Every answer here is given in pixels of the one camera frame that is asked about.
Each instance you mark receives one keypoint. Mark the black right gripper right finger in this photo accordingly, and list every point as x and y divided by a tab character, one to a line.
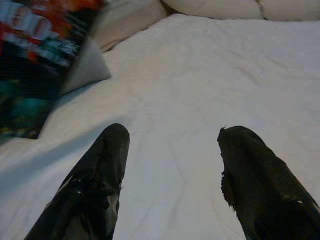
262	195

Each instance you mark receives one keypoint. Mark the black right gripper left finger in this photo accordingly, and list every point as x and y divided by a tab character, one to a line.
95	187

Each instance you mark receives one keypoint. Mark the grey pillow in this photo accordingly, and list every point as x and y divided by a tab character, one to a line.
92	67

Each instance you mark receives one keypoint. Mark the colourful dark cover book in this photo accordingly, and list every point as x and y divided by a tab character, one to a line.
32	62

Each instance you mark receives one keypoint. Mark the white quilted mattress pad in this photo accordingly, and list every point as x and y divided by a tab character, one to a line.
187	87

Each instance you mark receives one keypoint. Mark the long beige bolster pillow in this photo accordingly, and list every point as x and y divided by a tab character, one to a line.
130	22

